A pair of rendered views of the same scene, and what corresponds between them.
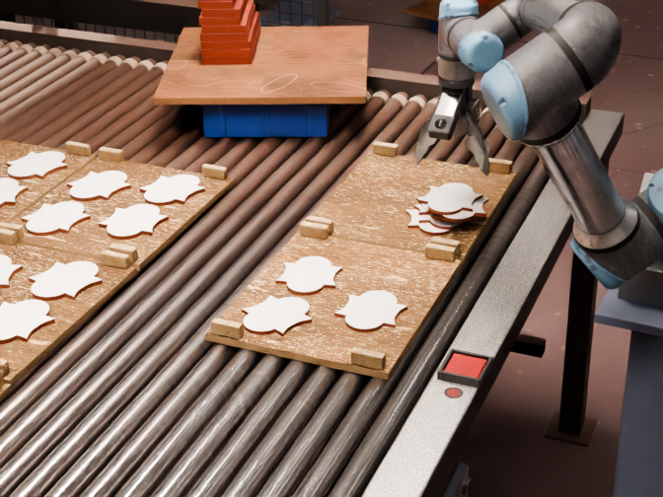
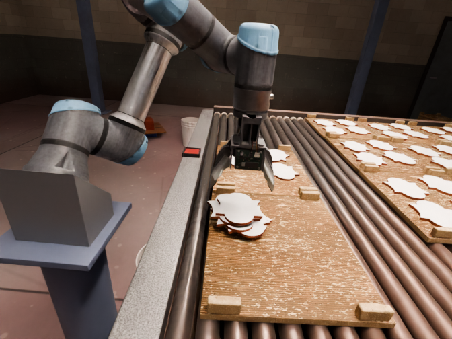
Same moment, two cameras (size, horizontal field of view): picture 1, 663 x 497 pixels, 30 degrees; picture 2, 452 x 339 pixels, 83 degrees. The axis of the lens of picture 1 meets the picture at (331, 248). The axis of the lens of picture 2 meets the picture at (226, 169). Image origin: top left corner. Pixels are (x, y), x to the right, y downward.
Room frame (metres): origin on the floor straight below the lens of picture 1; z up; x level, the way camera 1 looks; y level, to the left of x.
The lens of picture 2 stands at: (2.75, -0.51, 1.36)
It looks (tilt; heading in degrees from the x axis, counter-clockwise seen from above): 26 degrees down; 155
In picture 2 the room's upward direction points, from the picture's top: 4 degrees clockwise
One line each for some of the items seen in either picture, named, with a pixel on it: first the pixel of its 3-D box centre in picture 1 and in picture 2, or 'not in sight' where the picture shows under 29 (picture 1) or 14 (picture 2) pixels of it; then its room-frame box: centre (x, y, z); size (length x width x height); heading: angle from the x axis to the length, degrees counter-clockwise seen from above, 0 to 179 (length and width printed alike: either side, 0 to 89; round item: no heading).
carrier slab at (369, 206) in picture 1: (412, 202); (278, 241); (2.36, -0.18, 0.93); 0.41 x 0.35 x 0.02; 157
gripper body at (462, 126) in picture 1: (457, 103); (247, 138); (2.29, -0.26, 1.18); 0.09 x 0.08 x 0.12; 156
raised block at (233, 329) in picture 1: (227, 328); (284, 147); (1.85, 0.19, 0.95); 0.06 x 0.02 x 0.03; 67
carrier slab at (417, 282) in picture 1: (338, 298); (259, 168); (1.97, -0.01, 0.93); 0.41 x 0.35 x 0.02; 157
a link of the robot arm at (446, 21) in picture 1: (458, 28); (255, 57); (2.28, -0.26, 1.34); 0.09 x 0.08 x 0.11; 13
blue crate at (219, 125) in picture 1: (269, 95); not in sight; (2.88, 0.14, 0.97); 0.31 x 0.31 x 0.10; 87
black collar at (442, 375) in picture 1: (465, 368); (192, 152); (1.74, -0.22, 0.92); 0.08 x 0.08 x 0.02; 67
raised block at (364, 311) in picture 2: (385, 149); (374, 312); (2.59, -0.13, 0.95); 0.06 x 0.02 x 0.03; 67
